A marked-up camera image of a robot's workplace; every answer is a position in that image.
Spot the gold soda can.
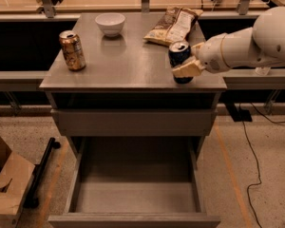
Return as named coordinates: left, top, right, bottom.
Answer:
left=59, top=30, right=86, bottom=71

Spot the grey drawer cabinet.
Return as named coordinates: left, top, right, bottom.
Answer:
left=40, top=13, right=226, bottom=152

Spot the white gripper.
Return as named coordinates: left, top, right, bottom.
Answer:
left=172, top=33, right=230, bottom=78

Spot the closed top drawer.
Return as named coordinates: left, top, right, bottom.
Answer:
left=51, top=109, right=217, bottom=137

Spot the chip bag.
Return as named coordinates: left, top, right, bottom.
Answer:
left=143, top=7, right=203, bottom=47

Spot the cardboard box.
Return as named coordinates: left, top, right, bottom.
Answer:
left=0, top=136, right=35, bottom=228

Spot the black floor cable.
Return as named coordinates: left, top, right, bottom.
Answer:
left=238, top=103, right=264, bottom=228

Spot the black pole stand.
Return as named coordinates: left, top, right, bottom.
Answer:
left=24, top=138, right=61, bottom=208

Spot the open middle drawer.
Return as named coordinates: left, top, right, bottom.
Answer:
left=48, top=137, right=220, bottom=228

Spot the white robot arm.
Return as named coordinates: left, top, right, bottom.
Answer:
left=172, top=7, right=285, bottom=78

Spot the white ceramic bowl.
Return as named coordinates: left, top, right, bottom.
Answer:
left=95, top=12, right=125, bottom=37

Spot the grey shelf rail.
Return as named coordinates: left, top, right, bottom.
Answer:
left=0, top=71, right=47, bottom=91

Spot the blue pepsi can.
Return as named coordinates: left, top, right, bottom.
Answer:
left=167, top=40, right=194, bottom=85

